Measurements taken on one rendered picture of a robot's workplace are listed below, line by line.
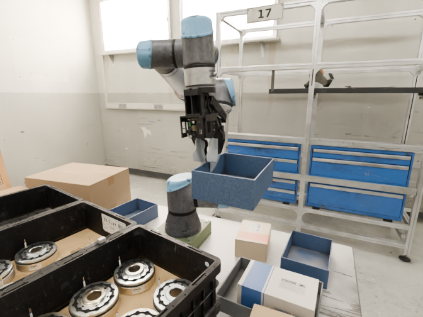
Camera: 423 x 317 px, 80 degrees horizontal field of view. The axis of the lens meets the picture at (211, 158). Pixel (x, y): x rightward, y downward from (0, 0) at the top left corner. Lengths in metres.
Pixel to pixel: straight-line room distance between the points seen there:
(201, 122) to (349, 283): 0.73
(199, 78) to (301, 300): 0.60
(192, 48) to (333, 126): 2.68
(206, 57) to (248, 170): 0.33
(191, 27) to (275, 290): 0.69
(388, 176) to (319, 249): 1.40
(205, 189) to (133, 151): 3.81
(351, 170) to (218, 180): 1.90
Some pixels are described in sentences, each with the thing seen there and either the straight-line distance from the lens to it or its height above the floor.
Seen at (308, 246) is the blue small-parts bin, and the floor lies 0.71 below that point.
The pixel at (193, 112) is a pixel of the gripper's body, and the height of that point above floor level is 1.26.
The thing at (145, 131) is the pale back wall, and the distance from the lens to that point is 4.12.
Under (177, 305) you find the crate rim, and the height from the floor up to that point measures 0.93.
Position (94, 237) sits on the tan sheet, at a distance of 0.99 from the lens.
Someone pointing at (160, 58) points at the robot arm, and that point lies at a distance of 0.74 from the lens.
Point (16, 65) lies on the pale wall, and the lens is 4.04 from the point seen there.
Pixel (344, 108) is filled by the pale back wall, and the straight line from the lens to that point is 3.15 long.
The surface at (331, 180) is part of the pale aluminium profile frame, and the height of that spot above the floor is 0.60.
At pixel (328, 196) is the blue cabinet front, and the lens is 2.45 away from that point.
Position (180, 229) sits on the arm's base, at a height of 0.79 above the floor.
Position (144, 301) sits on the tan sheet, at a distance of 0.70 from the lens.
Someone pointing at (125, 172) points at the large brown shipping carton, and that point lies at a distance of 1.48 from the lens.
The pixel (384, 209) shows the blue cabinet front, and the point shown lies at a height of 0.40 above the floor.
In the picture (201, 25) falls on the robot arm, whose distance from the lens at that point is 0.62.
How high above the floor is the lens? 1.30
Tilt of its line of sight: 14 degrees down
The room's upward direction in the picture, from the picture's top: straight up
